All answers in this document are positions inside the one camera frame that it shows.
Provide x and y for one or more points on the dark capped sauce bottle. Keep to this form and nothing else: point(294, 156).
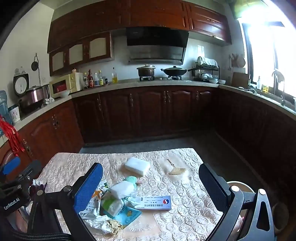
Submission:
point(85, 81)

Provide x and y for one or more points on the blue water jug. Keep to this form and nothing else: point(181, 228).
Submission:
point(4, 109)

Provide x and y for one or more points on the white printed wrapper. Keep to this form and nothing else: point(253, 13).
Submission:
point(92, 206)

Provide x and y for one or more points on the black wok with lid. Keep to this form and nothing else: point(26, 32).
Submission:
point(174, 71)

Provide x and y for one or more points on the crumpled white plastic bag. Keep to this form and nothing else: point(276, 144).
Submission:
point(97, 223)

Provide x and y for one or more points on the silver rice cooker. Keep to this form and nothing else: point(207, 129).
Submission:
point(32, 97)

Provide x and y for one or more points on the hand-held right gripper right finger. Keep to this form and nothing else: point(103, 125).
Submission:
point(215, 185)

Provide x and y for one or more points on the dark soy sauce bottle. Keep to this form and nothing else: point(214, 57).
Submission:
point(91, 80)

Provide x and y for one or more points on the black range hood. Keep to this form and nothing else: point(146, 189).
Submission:
point(157, 46)

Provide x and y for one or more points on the yellow oil bottle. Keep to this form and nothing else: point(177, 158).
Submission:
point(115, 77)

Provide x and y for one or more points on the light blue snack packet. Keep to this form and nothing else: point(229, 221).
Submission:
point(128, 216)

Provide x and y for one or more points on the brown round container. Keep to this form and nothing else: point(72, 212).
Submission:
point(281, 217)

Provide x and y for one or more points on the white wall socket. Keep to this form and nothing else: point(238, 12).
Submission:
point(43, 81)

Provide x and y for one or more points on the black dish rack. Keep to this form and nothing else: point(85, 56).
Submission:
point(205, 70)

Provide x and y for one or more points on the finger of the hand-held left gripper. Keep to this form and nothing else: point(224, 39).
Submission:
point(30, 170)
point(10, 164)

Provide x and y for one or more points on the red tassel ornament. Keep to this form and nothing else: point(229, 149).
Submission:
point(11, 136)

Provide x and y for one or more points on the steel kettle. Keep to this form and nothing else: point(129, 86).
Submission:
point(46, 91)

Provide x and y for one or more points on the cream microwave oven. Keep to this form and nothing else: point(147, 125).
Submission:
point(62, 85)

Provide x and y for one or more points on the small straw brush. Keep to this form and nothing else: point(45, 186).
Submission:
point(177, 171)

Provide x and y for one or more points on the small white bowl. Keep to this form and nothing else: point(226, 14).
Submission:
point(64, 93)

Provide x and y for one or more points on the hanging black pan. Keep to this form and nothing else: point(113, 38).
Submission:
point(34, 65)

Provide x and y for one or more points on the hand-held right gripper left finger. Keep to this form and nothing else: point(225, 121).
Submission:
point(89, 187)

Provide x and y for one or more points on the metal sink faucet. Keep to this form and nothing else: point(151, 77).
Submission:
point(282, 92)

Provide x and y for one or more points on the floral white mug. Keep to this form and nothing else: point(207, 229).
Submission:
point(14, 114)

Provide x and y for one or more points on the wooden wall cabinets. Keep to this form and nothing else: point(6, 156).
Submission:
point(138, 14)

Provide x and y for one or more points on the cream quilted tablecloth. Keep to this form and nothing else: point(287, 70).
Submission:
point(196, 208)

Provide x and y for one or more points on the small white foam block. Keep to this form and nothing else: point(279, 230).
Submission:
point(121, 188)

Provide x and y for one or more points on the white dish soap bottle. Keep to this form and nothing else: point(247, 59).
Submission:
point(259, 83)

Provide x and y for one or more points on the crumpled brown tissue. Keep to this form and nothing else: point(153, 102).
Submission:
point(114, 226)

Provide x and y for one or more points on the large white foam block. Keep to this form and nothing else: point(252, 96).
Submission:
point(137, 165)

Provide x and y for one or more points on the kitchen window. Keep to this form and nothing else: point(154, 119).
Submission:
point(266, 46)

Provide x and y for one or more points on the gas stove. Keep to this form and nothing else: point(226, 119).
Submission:
point(159, 78)

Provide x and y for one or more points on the round dial kitchen scale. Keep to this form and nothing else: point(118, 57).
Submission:
point(20, 84)

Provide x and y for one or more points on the wooden cutting board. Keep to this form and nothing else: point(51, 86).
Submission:
point(240, 80)

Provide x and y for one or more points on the white rimmed bin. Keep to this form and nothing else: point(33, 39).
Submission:
point(242, 185)

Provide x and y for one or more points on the glass door wall cabinet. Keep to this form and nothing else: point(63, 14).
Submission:
point(81, 52)

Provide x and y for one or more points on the blue white medicine box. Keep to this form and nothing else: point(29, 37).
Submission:
point(155, 203)

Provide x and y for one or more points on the clear seasoning bottle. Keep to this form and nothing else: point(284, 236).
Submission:
point(96, 81)

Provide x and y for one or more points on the dark cooking pot with lid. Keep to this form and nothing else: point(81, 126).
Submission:
point(146, 71)

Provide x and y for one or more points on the hanging woven strainer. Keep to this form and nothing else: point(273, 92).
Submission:
point(240, 61)

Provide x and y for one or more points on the white cloth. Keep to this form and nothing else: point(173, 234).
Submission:
point(207, 61)

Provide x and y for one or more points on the green plush toy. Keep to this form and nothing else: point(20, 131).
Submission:
point(131, 179)

